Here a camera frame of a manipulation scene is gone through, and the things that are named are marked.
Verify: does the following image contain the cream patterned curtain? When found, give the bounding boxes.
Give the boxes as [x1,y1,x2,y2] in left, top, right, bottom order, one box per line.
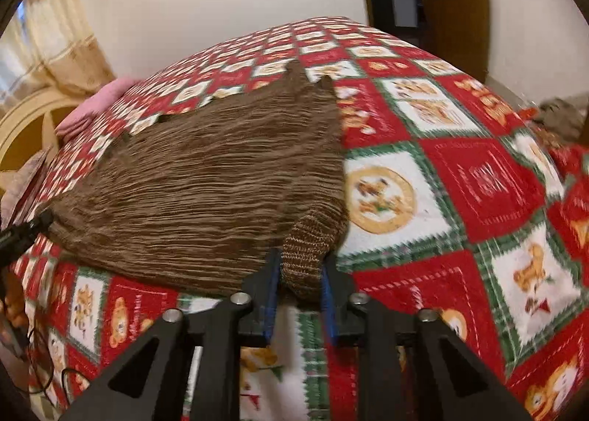
[0,0,116,100]

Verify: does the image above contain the pink folded blanket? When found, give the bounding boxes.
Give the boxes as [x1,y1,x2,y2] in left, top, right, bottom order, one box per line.
[55,77,143,137]

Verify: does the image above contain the red printed bedspread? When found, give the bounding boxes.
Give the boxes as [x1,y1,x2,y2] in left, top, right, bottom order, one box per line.
[9,16,589,421]

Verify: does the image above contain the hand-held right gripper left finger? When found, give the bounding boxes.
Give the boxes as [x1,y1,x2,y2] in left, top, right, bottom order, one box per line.
[60,248,282,421]

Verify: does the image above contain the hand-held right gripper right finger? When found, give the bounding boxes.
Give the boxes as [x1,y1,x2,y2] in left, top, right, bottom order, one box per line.
[320,255,532,421]

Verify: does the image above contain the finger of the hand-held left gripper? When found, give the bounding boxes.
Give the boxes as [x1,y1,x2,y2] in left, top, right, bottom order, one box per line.
[0,209,54,256]

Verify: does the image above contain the striped pillow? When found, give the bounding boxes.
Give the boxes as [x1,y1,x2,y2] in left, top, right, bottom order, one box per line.
[0,147,57,225]

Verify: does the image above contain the brown cloth on floor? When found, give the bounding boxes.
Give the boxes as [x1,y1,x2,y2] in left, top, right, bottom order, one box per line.
[536,98,589,146]

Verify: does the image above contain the brown knitted sweater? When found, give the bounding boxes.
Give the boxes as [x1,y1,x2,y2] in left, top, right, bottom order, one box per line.
[46,60,351,303]

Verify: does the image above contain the brown wooden door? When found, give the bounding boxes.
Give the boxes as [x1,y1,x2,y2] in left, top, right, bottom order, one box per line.
[416,0,491,81]

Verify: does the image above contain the black cable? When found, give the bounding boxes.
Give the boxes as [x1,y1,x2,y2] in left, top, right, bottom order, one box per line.
[25,328,93,398]

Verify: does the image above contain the cream wooden headboard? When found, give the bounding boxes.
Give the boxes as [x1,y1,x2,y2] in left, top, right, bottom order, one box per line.
[0,90,88,173]

